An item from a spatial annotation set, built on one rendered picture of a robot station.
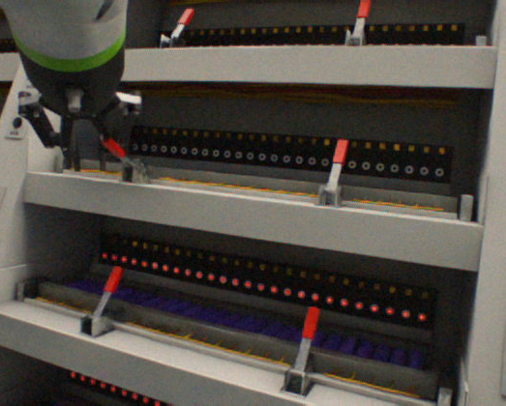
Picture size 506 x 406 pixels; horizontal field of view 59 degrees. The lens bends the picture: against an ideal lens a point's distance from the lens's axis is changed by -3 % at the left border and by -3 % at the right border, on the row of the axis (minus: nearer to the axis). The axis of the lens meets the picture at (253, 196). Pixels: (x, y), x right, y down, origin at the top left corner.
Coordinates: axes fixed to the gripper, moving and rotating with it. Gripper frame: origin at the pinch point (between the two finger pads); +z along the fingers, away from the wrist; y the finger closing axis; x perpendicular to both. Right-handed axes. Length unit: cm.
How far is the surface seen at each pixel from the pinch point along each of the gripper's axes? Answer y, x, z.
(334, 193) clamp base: 27.3, -12.7, -14.5
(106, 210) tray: 2.0, -8.2, 0.7
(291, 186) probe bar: 24.8, -9.4, -8.4
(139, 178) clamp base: 6.5, -4.7, -1.4
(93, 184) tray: 0.4, -4.4, 0.8
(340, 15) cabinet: 42.4, 23.9, -2.3
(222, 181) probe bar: 17.2, -6.3, -3.2
